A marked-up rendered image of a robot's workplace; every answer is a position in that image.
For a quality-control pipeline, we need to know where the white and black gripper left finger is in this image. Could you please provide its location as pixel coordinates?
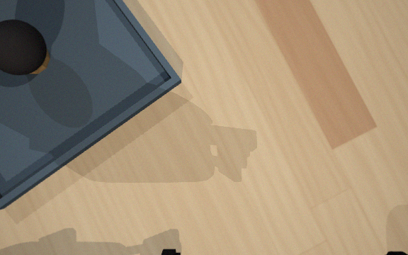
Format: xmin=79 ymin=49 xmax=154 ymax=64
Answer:
xmin=161 ymin=249 xmax=181 ymax=255

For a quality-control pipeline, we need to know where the grey-blue rimmed tray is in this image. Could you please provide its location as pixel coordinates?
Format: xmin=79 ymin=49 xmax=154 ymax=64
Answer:
xmin=0 ymin=0 xmax=178 ymax=210

